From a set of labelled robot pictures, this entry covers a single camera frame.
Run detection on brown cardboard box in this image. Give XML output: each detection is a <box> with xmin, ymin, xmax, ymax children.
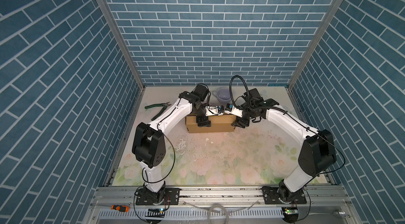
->
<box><xmin>185</xmin><ymin>114</ymin><xmax>236</xmax><ymax>133</ymax></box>

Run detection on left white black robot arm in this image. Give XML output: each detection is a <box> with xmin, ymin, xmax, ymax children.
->
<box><xmin>132</xmin><ymin>83</ymin><xmax>211</xmax><ymax>204</ymax></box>

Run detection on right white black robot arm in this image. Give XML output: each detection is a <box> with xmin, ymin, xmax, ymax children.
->
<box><xmin>225</xmin><ymin>89</ymin><xmax>336</xmax><ymax>204</ymax></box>

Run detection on lavender ceramic cup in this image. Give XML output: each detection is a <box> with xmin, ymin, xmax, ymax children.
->
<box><xmin>212</xmin><ymin>87</ymin><xmax>231</xmax><ymax>104</ymax></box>

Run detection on clear plastic tube loop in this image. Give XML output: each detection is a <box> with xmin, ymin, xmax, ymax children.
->
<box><xmin>207</xmin><ymin>203</ymin><xmax>230</xmax><ymax>224</ymax></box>

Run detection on orange black screwdriver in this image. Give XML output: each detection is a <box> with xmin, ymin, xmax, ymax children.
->
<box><xmin>111</xmin><ymin>205</ymin><xmax>130</xmax><ymax>212</ymax></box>

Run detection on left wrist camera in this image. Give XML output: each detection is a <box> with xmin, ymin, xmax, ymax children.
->
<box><xmin>205</xmin><ymin>106</ymin><xmax>224</xmax><ymax>117</ymax></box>

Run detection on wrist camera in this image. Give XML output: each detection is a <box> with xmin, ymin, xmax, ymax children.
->
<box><xmin>205</xmin><ymin>106</ymin><xmax>224</xmax><ymax>117</ymax></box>
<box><xmin>224</xmin><ymin>103</ymin><xmax>243</xmax><ymax>118</ymax></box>

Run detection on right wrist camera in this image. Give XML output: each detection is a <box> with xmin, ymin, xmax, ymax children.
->
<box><xmin>224</xmin><ymin>103</ymin><xmax>243</xmax><ymax>118</ymax></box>

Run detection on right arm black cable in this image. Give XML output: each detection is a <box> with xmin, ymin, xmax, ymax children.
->
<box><xmin>229</xmin><ymin>74</ymin><xmax>252</xmax><ymax>108</ymax></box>

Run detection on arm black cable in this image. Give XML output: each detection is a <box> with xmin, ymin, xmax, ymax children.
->
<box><xmin>229</xmin><ymin>74</ymin><xmax>252</xmax><ymax>108</ymax></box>
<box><xmin>141</xmin><ymin>132</ymin><xmax>176</xmax><ymax>184</ymax></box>

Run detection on green handled pliers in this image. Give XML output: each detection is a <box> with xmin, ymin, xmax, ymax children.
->
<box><xmin>144</xmin><ymin>101</ymin><xmax>172</xmax><ymax>122</ymax></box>

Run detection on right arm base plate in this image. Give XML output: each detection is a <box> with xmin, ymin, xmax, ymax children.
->
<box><xmin>261</xmin><ymin>186</ymin><xmax>307</xmax><ymax>205</ymax></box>

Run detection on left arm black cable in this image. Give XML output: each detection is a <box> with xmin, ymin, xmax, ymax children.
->
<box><xmin>141</xmin><ymin>132</ymin><xmax>176</xmax><ymax>184</ymax></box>

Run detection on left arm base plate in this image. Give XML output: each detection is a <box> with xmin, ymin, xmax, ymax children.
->
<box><xmin>135</xmin><ymin>187</ymin><xmax>180</xmax><ymax>206</ymax></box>

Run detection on aluminium mounting rail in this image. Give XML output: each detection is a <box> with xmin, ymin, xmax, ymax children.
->
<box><xmin>91</xmin><ymin>184</ymin><xmax>350</xmax><ymax>207</ymax></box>

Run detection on white slotted cable duct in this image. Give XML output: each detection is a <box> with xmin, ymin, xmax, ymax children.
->
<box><xmin>98</xmin><ymin>207</ymin><xmax>284</xmax><ymax>220</ymax></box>

